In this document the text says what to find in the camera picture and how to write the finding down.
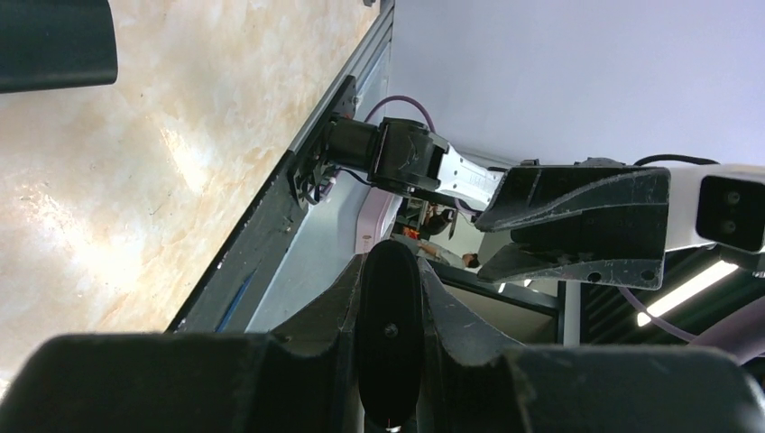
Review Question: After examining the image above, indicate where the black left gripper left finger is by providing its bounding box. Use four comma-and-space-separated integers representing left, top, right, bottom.
1, 256, 364, 432

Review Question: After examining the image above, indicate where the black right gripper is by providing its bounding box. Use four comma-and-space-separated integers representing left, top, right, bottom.
475, 164, 671, 290

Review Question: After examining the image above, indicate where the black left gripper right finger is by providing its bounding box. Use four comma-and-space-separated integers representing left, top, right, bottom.
416, 261, 764, 432

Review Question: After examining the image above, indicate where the black remote control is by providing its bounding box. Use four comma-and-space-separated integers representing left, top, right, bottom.
355, 240, 424, 428

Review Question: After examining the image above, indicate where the black battery cover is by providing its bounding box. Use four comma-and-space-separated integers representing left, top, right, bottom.
1, 0, 118, 94

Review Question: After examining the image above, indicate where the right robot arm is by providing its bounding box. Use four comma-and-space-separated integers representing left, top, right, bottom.
322, 118, 670, 290

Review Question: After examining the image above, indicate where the pink white box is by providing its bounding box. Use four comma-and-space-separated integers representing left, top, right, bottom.
355, 188, 402, 254

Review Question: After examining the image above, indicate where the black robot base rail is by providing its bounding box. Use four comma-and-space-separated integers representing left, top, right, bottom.
167, 1, 394, 333

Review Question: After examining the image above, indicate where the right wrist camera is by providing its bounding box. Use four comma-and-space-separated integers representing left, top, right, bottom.
665, 163, 764, 278

